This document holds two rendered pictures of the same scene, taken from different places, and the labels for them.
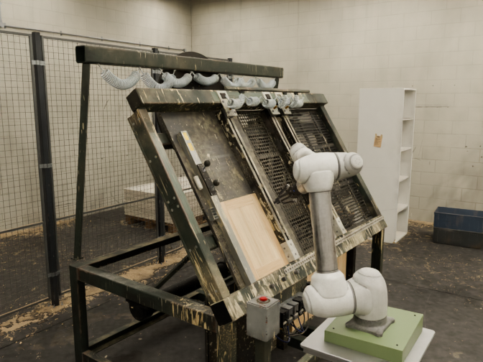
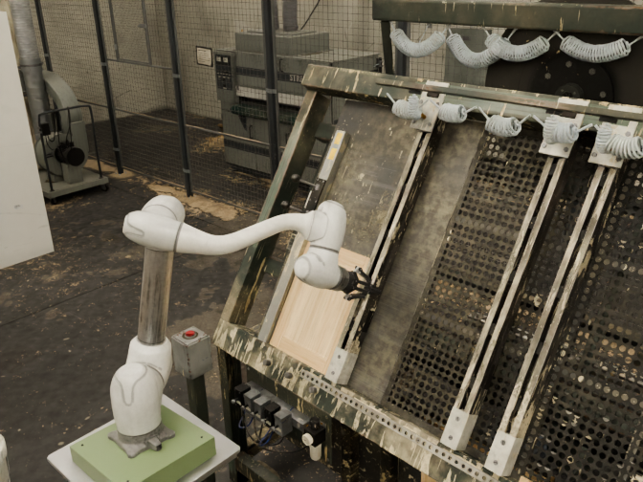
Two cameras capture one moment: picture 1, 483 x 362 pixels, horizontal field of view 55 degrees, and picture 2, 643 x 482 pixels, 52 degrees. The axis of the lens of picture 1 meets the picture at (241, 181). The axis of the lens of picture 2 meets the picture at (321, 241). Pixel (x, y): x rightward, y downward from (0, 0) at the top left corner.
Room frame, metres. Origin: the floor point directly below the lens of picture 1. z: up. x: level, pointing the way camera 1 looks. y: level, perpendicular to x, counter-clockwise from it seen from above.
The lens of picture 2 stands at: (3.00, -2.38, 2.38)
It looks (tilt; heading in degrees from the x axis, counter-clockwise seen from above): 23 degrees down; 99
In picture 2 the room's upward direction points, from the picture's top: 1 degrees counter-clockwise
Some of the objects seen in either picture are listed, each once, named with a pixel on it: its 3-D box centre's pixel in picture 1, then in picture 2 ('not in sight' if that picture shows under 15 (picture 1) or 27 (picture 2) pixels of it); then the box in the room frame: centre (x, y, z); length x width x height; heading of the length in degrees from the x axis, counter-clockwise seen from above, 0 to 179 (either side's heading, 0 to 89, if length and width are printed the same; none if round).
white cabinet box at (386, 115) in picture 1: (384, 164); not in sight; (6.33, -1.99, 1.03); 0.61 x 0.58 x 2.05; 146
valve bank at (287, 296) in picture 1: (295, 310); (274, 420); (2.47, -0.31, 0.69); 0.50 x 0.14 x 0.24; 143
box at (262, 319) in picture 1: (263, 317); (192, 353); (2.08, -0.11, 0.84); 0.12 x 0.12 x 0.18; 53
